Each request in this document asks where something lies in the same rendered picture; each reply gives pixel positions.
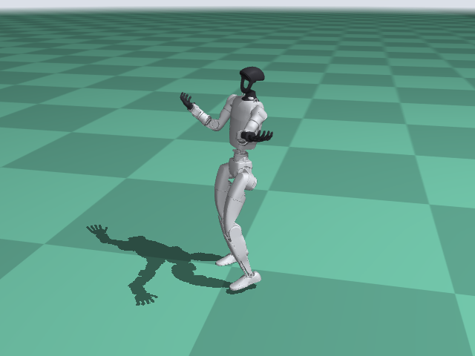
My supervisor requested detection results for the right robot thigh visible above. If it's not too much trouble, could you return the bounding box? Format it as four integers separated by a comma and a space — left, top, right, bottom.
214, 162, 234, 220

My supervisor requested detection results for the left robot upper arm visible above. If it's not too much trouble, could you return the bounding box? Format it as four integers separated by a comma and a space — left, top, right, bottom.
235, 105, 267, 141

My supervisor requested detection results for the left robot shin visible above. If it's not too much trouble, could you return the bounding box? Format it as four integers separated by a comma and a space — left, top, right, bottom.
223, 225, 253, 278

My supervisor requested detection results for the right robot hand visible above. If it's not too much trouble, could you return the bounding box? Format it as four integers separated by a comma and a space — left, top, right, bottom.
180, 92, 195, 110

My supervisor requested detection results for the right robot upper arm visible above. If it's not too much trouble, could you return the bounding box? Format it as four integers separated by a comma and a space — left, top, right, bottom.
209, 94, 238, 131

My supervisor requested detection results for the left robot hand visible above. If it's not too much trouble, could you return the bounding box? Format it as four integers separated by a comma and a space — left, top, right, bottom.
241, 130, 273, 142

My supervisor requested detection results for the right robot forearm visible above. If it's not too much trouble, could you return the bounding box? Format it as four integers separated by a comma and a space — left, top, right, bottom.
189, 103, 212, 129

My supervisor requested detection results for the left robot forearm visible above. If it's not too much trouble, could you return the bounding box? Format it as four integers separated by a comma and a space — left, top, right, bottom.
236, 130, 248, 146

